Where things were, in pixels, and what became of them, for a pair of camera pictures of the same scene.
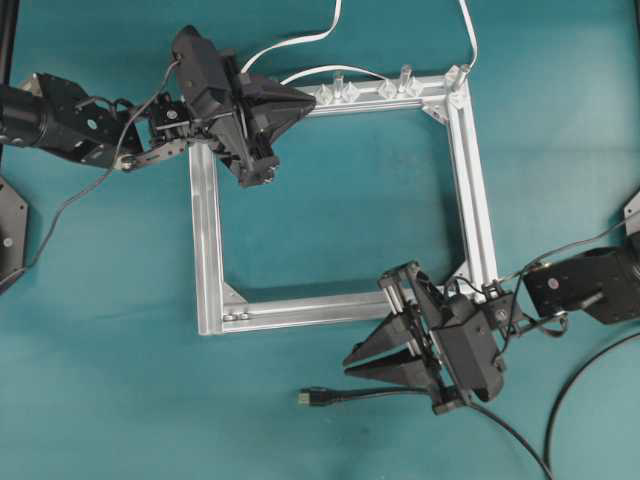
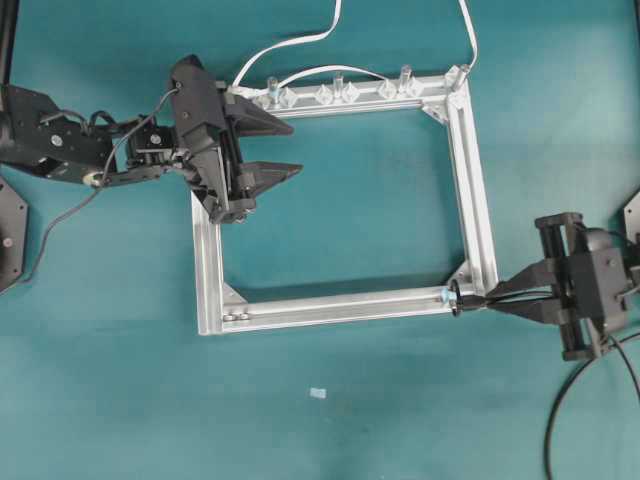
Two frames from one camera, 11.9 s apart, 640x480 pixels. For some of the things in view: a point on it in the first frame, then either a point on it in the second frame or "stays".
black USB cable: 324,397 → 458,304
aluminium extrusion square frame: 447,97 stays
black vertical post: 8,21 stays
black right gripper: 452,329 → 591,269
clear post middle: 339,83 stays
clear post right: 405,75 stays
